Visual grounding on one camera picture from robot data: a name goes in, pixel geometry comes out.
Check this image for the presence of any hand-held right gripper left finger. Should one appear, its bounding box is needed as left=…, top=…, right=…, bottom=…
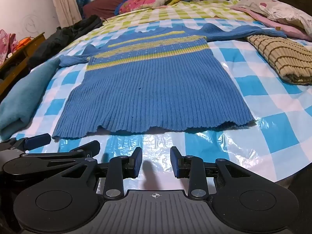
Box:
left=57, top=147, right=143, bottom=199

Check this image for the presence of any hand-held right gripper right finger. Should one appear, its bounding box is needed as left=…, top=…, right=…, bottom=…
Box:
left=170, top=146, right=259, bottom=199

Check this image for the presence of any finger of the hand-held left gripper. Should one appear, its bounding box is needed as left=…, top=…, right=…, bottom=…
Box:
left=0, top=134, right=51, bottom=154
left=21, top=141, right=101, bottom=171

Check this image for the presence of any blue yellow-striped knit sweater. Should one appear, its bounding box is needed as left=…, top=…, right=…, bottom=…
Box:
left=52, top=22, right=288, bottom=140

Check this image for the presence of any black clothes pile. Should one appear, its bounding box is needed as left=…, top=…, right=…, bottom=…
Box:
left=27, top=15, right=104, bottom=69

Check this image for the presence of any teal folded cloth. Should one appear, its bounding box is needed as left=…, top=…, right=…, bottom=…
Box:
left=0, top=58, right=61, bottom=140

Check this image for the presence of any wooden cabinet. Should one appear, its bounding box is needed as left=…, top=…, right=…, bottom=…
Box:
left=0, top=32, right=45, bottom=98

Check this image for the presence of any orange bag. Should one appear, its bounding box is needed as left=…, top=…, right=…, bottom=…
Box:
left=15, top=37, right=32, bottom=51

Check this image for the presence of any checked plastic bed sheet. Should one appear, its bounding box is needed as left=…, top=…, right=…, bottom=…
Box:
left=0, top=0, right=312, bottom=195

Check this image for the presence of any pink floral cloth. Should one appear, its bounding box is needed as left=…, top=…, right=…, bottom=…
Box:
left=0, top=29, right=19, bottom=61

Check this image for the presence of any blue plastic bag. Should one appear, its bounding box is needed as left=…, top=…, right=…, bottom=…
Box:
left=74, top=0, right=85, bottom=20

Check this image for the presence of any beige brown-striped folded sweater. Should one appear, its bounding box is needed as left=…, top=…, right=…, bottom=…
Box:
left=245, top=35, right=312, bottom=86

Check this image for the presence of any colourful floral quilt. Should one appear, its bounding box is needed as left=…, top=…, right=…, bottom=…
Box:
left=116, top=0, right=193, bottom=15

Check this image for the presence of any pink pillow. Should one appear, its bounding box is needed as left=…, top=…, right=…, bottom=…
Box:
left=230, top=6, right=312, bottom=41

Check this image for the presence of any white printed pillow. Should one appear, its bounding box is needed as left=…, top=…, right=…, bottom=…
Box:
left=235, top=0, right=312, bottom=32

